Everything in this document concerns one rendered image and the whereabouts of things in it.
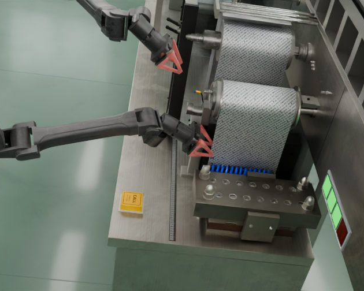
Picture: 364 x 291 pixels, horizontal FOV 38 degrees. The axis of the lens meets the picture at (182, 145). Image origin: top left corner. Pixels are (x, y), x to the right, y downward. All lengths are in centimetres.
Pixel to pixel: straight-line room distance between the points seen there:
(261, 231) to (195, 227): 21
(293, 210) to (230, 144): 29
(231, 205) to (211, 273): 26
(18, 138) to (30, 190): 157
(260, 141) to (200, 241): 38
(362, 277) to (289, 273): 50
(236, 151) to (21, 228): 152
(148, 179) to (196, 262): 35
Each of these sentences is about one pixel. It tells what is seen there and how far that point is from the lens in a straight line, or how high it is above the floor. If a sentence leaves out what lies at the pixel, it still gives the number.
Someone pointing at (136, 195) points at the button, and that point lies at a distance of 177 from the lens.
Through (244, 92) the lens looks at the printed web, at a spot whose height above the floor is 130.
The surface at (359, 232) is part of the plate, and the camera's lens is 137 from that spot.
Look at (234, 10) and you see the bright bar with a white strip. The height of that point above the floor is 145.
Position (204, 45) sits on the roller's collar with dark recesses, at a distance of 185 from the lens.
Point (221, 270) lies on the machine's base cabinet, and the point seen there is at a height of 80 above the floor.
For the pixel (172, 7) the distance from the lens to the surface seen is 261.
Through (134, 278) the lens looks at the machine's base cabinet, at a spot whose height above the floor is 72.
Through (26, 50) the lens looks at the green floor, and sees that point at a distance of 454.
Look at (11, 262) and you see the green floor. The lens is 279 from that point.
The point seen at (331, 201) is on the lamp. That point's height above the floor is 119.
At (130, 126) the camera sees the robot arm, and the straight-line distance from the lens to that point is 158.
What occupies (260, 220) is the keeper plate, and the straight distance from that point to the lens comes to 166.
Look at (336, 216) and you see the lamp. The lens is 149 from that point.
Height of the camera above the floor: 212
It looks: 37 degrees down
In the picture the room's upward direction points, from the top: 10 degrees clockwise
